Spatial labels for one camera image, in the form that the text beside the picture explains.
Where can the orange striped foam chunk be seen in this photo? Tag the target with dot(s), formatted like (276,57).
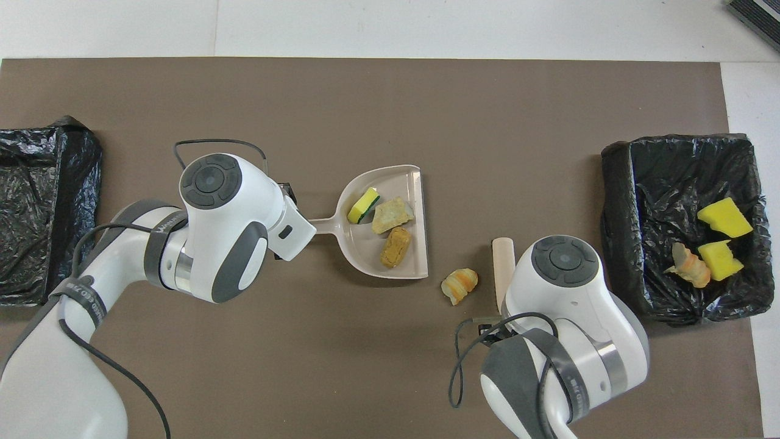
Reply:
(460,286)

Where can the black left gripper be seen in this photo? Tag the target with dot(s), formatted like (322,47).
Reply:
(289,194)

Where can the yellow and green sponge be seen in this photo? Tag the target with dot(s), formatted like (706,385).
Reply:
(363,205)

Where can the brown table mat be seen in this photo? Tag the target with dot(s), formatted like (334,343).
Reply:
(390,97)

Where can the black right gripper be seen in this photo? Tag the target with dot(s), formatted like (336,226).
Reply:
(490,329)

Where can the bin with black bag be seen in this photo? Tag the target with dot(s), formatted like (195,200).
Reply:
(646,244)
(36,183)

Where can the notched yellow sponge piece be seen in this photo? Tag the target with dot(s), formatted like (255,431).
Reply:
(720,260)

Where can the brown oblong foam piece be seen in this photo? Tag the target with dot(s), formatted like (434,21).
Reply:
(396,247)

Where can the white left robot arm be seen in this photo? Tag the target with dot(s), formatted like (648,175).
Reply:
(213,231)

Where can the beige hand brush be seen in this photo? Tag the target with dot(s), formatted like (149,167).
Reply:
(503,268)

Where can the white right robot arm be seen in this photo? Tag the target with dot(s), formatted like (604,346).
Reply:
(567,317)

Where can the pale rock-like foam chunk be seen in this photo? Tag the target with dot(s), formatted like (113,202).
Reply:
(393,215)

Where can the dark grey ribbed device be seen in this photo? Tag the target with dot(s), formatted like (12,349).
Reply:
(758,15)

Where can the beige plastic dustpan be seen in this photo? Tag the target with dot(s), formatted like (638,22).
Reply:
(365,250)

